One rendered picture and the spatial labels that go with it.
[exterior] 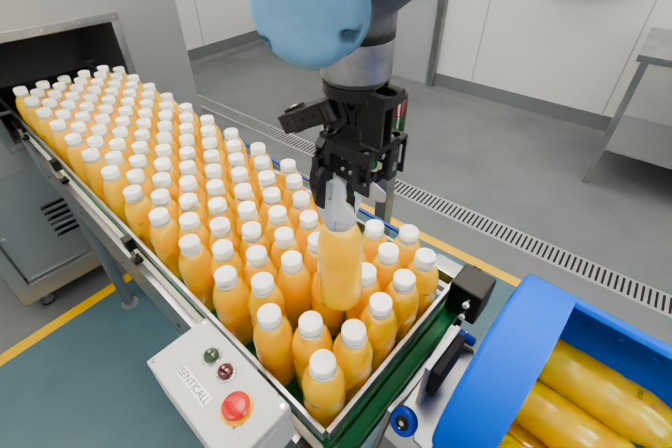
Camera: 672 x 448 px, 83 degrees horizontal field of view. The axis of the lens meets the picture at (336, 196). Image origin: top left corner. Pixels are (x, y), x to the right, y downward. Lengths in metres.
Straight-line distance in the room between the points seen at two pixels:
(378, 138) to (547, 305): 0.30
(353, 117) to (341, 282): 0.27
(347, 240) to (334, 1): 0.37
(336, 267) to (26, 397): 1.78
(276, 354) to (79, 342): 1.61
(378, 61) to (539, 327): 0.35
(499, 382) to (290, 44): 0.41
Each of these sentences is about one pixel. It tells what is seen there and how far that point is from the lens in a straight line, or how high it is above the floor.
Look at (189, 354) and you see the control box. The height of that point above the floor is 1.10.
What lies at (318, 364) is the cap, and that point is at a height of 1.09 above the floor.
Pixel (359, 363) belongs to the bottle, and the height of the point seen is 1.04.
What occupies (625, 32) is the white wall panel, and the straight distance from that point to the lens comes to 3.79.
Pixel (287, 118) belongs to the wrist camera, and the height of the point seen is 1.41.
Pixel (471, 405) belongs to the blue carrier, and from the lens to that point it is 0.52.
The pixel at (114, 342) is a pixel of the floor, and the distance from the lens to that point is 2.15.
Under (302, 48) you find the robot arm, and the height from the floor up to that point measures 1.55.
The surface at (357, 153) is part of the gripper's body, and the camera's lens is 0.40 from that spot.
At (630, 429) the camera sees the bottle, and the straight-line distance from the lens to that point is 0.66.
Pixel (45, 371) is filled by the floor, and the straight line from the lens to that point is 2.22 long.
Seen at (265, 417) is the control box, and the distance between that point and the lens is 0.58.
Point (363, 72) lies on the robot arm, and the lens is 0.38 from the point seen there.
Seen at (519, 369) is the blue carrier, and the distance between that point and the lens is 0.51.
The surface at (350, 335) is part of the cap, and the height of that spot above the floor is 1.09.
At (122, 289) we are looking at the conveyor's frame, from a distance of 2.14.
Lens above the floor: 1.63
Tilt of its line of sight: 39 degrees down
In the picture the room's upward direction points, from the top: straight up
